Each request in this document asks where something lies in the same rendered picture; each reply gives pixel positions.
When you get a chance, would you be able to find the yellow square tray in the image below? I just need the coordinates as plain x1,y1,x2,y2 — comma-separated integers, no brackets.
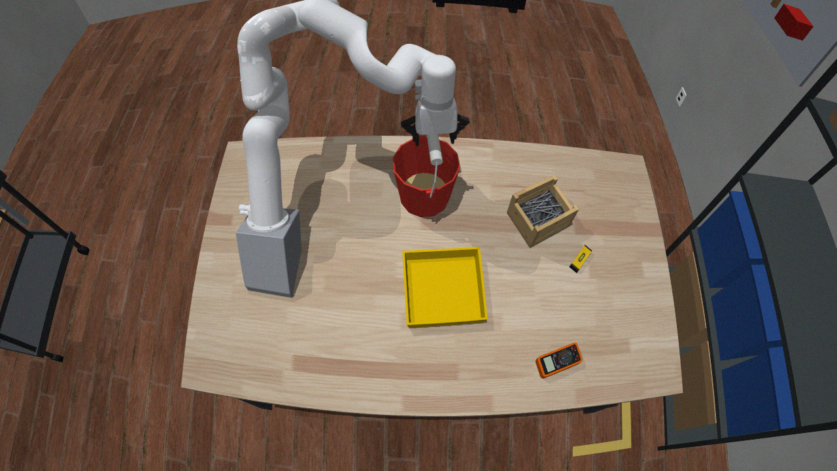
402,247,487,328

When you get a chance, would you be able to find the yellow spirit level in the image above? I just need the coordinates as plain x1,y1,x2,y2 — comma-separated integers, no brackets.
570,245,592,273

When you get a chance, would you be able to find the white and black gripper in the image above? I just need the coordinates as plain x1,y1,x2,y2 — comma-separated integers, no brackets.
401,98,470,147

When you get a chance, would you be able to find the wooden crate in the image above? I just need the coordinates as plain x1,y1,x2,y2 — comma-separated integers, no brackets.
507,175,579,248

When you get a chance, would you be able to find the orange digital multimeter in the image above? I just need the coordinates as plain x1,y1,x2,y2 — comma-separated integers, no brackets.
536,343,583,379

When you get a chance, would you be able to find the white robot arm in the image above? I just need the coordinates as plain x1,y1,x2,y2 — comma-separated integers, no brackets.
237,0,456,233

